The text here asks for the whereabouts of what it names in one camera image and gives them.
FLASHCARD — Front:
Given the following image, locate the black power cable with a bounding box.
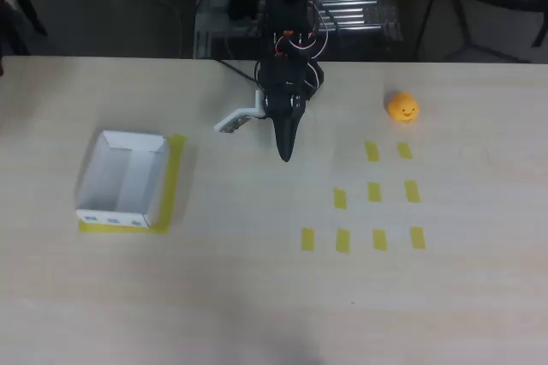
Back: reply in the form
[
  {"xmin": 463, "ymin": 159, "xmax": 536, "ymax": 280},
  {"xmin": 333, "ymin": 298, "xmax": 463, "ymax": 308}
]
[{"xmin": 217, "ymin": 59, "xmax": 259, "ymax": 84}]

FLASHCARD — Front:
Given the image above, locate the person's dark clothed body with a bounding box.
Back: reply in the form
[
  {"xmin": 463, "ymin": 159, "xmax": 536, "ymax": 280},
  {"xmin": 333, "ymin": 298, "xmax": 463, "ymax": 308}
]
[{"xmin": 0, "ymin": 0, "xmax": 33, "ymax": 78}]

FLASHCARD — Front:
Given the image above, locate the white cardboard box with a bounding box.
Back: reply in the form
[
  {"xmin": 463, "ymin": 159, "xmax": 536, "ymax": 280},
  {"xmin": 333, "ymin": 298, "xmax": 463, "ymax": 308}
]
[{"xmin": 74, "ymin": 129, "xmax": 168, "ymax": 230}]

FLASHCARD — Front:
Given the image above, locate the yellow rubber duck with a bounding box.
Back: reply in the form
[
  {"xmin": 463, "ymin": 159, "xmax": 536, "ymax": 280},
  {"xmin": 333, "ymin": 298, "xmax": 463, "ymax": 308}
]
[{"xmin": 387, "ymin": 90, "xmax": 420, "ymax": 125}]

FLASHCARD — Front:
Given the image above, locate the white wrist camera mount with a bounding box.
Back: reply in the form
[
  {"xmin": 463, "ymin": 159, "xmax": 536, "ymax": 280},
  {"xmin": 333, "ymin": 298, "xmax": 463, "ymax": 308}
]
[{"xmin": 213, "ymin": 89, "xmax": 267, "ymax": 133}]

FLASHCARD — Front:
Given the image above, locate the black chair leg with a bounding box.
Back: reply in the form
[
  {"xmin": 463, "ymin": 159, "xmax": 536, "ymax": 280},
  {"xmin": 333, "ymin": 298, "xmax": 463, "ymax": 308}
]
[{"xmin": 15, "ymin": 0, "xmax": 48, "ymax": 37}]

